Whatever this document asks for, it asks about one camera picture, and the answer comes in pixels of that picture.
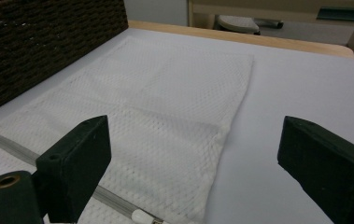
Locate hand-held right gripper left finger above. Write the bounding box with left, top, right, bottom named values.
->
left=35, top=115, right=112, bottom=224

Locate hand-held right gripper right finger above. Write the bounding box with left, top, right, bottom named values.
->
left=276, top=115, right=354, bottom=224

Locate wooden desk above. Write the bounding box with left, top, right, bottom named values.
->
left=187, top=0, right=354, bottom=68

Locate brown wicker basket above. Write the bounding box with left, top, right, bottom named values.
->
left=0, top=0, right=130, bottom=119

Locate light wooden table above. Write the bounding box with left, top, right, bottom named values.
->
left=127, top=20, right=354, bottom=60

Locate grey chair base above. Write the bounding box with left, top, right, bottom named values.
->
left=216, top=14, right=285, bottom=35

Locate dark drawer handle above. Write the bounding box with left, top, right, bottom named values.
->
left=316, top=7, right=354, bottom=22

